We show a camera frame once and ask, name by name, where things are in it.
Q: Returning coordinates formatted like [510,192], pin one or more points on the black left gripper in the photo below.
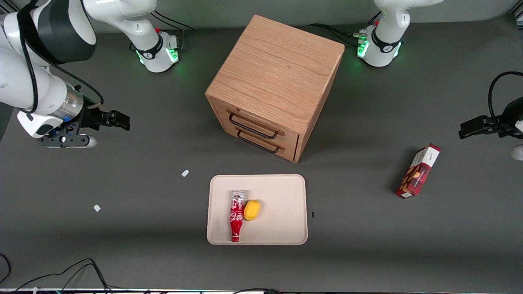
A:
[508,119]

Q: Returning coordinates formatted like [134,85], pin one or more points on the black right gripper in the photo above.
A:
[92,117]

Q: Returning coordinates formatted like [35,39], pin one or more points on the red coke bottle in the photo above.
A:
[236,214]

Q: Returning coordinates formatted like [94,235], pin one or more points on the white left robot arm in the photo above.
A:
[384,41]

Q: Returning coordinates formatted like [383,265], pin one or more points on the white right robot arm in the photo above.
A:
[20,81]

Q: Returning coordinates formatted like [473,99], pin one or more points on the beige rectangular tray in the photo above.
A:
[282,204]

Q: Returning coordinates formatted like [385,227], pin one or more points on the red cookie box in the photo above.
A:
[417,171]

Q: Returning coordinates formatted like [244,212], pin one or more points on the wooden drawer front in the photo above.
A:
[286,152]
[261,120]

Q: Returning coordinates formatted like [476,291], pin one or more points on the yellow lemon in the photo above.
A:
[252,210]

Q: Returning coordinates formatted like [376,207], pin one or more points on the wooden drawer cabinet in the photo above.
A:
[278,69]

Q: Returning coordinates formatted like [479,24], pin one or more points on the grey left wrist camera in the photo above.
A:
[518,152]

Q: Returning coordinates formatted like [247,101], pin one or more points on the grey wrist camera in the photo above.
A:
[518,152]
[67,141]

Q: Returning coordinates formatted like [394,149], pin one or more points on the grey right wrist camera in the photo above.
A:
[67,141]

